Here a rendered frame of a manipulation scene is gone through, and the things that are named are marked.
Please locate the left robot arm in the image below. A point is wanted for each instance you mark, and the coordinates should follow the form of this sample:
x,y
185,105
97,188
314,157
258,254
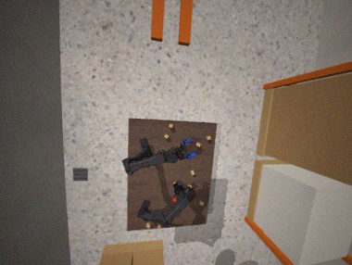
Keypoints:
x,y
138,162

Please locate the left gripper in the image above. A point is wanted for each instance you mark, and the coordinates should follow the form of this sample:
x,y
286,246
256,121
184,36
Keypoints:
x,y
190,156

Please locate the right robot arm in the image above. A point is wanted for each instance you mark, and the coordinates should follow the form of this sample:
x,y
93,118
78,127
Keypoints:
x,y
182,203

